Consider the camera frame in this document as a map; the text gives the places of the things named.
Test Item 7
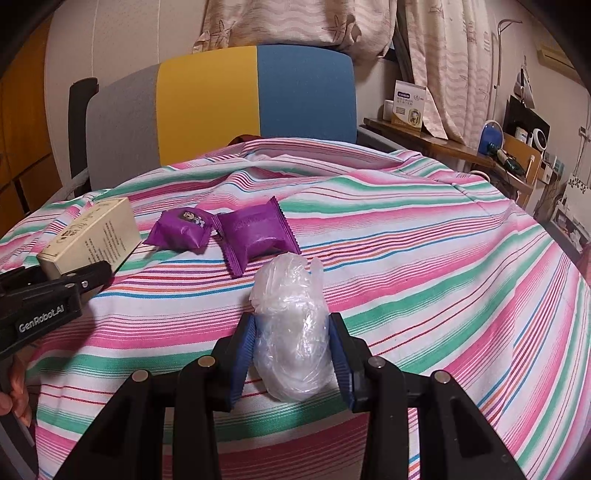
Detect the large beige medicine box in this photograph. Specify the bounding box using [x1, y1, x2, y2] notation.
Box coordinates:
[37, 197, 140, 280]

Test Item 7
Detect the clear plastic bag ball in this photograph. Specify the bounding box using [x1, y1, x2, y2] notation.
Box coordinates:
[249, 253, 332, 402]

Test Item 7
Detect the person's left hand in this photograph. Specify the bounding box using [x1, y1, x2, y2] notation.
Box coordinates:
[0, 356, 32, 428]

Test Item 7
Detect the wooden wardrobe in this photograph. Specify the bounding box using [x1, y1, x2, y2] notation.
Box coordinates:
[0, 19, 62, 234]

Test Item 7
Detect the striped pink green bedsheet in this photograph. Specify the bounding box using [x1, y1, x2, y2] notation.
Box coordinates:
[0, 137, 591, 480]

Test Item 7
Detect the purple snack packet right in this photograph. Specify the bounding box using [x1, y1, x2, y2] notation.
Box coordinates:
[212, 197, 301, 278]

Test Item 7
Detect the grey yellow blue chair back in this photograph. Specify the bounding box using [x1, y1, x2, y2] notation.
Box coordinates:
[85, 45, 356, 189]

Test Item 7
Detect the dark red cloth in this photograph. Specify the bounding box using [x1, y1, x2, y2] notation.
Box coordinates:
[228, 134, 260, 146]

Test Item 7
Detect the wooden side desk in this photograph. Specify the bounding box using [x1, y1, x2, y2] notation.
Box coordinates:
[362, 118, 533, 209]

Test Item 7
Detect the white blue product box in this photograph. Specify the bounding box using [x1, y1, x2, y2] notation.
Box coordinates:
[392, 80, 427, 130]

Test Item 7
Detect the pink patterned curtain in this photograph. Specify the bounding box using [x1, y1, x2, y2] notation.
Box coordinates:
[193, 1, 492, 147]

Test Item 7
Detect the white air conditioner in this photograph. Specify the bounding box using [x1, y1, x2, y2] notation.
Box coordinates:
[537, 44, 584, 85]

